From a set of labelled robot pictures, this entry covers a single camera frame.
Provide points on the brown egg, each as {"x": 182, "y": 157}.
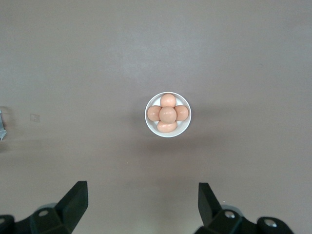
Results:
{"x": 168, "y": 99}
{"x": 182, "y": 113}
{"x": 167, "y": 127}
{"x": 167, "y": 114}
{"x": 153, "y": 113}

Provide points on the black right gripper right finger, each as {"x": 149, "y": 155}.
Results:
{"x": 209, "y": 207}

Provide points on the clear plastic egg box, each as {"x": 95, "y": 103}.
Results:
{"x": 2, "y": 126}

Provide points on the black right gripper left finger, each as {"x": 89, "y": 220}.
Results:
{"x": 70, "y": 204}

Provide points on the white round bowl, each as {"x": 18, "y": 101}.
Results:
{"x": 170, "y": 134}

